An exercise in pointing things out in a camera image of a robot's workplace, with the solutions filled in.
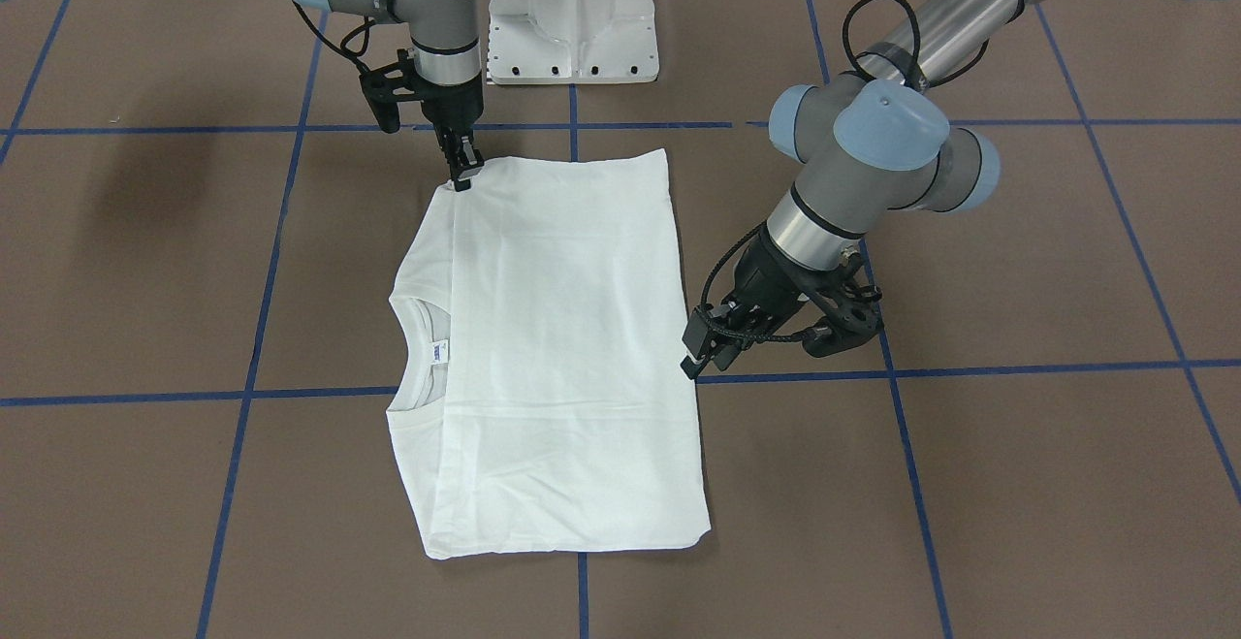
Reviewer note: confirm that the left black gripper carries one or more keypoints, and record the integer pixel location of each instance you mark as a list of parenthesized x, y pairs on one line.
[(766, 275)]

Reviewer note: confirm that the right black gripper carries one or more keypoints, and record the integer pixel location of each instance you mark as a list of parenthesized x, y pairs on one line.
[(449, 109)]

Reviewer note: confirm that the white long-sleeve printed shirt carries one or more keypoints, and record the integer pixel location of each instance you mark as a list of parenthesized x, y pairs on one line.
[(542, 407)]

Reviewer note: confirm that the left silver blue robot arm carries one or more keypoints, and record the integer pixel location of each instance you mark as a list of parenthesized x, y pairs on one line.
[(869, 141)]

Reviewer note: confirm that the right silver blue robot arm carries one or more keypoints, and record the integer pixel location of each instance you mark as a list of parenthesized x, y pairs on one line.
[(442, 70)]

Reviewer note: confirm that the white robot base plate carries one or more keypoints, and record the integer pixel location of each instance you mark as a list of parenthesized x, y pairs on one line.
[(572, 42)]

